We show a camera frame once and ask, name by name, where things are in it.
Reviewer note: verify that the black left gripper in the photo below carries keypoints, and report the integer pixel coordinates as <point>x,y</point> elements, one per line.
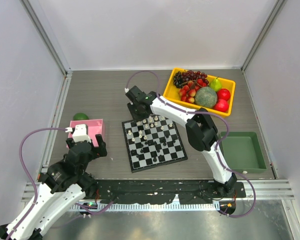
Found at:
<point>101,150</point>

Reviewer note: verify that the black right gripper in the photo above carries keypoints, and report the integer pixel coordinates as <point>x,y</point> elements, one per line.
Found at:
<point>130,107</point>

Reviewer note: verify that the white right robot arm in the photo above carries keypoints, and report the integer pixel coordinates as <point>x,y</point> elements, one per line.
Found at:
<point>201,131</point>

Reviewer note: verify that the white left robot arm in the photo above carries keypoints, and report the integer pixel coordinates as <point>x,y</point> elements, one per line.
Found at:
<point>63,185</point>

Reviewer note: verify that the black white chess board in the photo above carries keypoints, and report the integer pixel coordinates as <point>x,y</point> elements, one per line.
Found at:
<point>151,143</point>

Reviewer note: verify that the pink plastic box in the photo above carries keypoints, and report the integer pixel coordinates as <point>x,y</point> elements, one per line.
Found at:
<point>94,127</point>

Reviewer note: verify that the green lime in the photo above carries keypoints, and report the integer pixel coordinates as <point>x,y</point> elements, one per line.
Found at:
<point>80,117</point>

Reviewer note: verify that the yellow plastic fruit tray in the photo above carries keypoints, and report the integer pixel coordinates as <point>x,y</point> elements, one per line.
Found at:
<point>195,90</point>

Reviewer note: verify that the dark grape bunch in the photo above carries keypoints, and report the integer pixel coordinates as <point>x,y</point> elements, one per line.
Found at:
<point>189,78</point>

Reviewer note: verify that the green netted melon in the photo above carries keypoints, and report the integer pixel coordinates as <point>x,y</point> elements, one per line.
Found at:
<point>206,97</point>

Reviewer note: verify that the green pear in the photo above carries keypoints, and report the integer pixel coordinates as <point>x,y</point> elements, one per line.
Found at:
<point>215,84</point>

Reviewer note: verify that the red apple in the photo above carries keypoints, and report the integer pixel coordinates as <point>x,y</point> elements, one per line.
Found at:
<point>224,94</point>
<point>221,105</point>

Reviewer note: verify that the green plastic tray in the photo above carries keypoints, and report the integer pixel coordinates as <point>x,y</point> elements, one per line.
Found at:
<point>242,152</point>

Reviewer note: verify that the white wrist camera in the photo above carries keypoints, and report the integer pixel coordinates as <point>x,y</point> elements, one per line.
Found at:
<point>79,133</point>

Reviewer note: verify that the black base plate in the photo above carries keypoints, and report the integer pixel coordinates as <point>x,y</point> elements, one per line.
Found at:
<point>159,192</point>

